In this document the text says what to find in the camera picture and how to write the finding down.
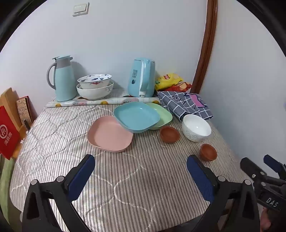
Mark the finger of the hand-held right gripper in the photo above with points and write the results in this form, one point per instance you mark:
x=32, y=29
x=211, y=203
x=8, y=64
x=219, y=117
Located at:
x=272, y=162
x=251, y=167

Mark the pink square plate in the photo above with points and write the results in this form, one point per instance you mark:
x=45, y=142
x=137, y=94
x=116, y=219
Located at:
x=108, y=136

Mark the grey checked folded cloth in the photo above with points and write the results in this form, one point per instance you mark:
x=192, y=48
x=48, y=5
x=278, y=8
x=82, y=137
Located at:
x=178, y=102

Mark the striped quilted tablecloth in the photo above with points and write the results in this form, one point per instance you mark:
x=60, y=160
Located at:
x=134, y=178

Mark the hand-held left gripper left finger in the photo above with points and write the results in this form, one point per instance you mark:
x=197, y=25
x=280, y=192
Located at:
x=82, y=176

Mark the white wall light switch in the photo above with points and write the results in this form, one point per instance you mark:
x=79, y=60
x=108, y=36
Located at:
x=80, y=9

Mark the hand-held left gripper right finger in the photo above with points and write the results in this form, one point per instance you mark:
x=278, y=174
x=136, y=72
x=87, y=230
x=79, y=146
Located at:
x=200, y=178

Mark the rolled printed table mat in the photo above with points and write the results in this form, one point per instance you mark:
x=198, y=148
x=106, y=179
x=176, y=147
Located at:
x=89, y=103

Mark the wooden chair back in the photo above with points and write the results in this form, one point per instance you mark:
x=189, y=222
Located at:
x=9, y=98

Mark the yellow chips bag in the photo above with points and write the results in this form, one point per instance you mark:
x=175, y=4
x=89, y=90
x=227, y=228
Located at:
x=166, y=82

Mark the red chips bag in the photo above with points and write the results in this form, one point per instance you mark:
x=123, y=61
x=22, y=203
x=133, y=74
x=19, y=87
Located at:
x=184, y=86

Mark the blue square plate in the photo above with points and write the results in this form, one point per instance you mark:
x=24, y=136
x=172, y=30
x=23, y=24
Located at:
x=136, y=117

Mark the green square plate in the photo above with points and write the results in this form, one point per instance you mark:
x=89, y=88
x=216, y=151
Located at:
x=164, y=115

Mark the light blue electric kettle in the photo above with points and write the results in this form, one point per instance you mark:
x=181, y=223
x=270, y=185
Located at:
x=138, y=78

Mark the stacked patterned white bowls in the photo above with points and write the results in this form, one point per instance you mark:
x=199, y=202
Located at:
x=95, y=93

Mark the white ceramic bowl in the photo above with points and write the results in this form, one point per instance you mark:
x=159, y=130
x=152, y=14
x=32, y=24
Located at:
x=196, y=128

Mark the red gift box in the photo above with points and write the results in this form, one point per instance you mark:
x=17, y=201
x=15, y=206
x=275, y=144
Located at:
x=7, y=136

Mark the flower patterned porcelain bowl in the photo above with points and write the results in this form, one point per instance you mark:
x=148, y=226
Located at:
x=95, y=82

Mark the light blue thermos jug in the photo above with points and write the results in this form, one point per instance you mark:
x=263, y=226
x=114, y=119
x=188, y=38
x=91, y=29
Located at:
x=62, y=82

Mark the green cloth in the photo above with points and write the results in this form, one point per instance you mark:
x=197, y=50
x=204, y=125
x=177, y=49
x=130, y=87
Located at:
x=5, y=183

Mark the patterned cardboard box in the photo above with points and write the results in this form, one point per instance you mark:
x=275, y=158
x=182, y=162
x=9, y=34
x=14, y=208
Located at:
x=23, y=109

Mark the brown wooden door frame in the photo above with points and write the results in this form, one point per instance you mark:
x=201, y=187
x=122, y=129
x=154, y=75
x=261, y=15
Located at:
x=206, y=44

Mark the small brown bowl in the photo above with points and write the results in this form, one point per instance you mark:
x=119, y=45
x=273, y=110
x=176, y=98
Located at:
x=169, y=135
x=208, y=152

